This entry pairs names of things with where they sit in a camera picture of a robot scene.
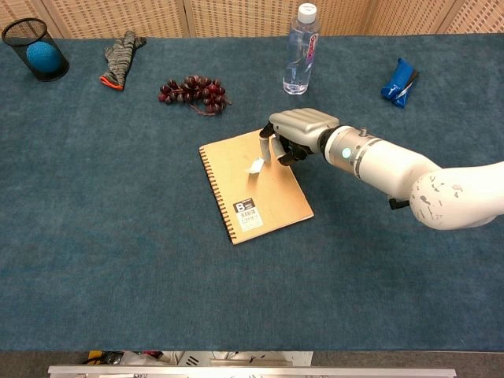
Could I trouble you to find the grey sock with orange tip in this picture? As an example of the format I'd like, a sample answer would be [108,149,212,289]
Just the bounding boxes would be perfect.
[99,30,148,92]

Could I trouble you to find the black mesh pen holder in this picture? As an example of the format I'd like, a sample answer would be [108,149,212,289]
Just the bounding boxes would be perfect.
[1,19,71,83]

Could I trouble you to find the dark red grape bunch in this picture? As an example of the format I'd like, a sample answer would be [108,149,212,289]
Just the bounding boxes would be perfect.
[158,75,232,117]

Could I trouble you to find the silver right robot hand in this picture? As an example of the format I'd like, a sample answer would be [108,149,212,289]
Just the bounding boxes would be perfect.
[258,108,340,166]

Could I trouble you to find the clear plastic water bottle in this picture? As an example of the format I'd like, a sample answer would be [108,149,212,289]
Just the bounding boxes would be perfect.
[282,3,321,96]

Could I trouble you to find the blue plastic packet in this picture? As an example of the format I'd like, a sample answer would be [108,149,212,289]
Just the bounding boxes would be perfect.
[380,57,420,109]

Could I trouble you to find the brown spiral notebook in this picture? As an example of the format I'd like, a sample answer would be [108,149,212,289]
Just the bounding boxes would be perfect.
[198,128,315,246]

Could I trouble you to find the blue ball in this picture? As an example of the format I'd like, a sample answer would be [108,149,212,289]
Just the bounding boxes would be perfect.
[25,42,63,73]

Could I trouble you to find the woven wicker folding screen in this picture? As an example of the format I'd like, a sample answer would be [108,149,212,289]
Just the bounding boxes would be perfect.
[0,0,504,39]

